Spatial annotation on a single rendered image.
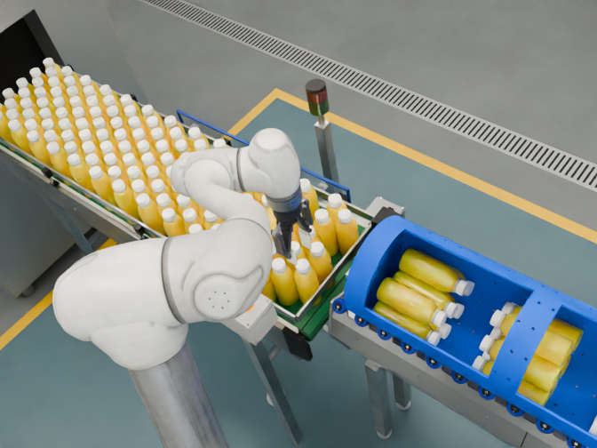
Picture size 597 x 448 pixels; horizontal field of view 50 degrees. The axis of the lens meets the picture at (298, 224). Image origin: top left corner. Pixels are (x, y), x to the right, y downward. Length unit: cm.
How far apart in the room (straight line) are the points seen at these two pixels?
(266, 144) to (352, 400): 157
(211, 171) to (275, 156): 14
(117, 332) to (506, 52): 342
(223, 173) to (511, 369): 76
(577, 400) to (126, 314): 116
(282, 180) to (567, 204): 210
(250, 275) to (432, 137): 274
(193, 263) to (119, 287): 11
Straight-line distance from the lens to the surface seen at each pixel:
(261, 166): 141
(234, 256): 89
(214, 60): 433
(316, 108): 201
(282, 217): 156
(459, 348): 176
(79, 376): 315
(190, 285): 88
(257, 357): 199
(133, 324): 96
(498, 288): 176
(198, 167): 142
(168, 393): 106
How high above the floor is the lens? 253
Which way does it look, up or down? 51 degrees down
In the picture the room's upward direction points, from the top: 14 degrees counter-clockwise
